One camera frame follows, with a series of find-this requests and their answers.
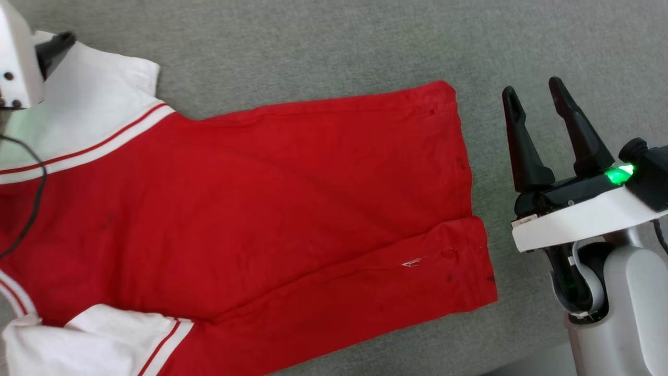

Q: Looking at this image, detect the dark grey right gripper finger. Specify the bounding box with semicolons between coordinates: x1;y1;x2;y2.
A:
502;86;556;193
548;77;615;177

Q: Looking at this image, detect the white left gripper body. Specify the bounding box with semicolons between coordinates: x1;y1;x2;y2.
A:
0;0;45;110

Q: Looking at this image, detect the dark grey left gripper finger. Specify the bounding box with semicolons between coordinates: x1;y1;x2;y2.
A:
35;31;76;80

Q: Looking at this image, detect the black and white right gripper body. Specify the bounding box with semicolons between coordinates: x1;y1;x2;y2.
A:
511;163;668;254

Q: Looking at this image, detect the red and white shirt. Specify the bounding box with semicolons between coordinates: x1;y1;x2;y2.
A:
0;41;498;376

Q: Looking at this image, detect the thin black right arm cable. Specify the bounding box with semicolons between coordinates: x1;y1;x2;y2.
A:
652;218;668;256

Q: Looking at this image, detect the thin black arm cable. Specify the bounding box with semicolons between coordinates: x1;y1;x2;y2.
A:
0;135;47;259
652;218;668;256

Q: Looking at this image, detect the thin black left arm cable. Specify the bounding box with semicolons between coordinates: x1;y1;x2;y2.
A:
0;135;47;259

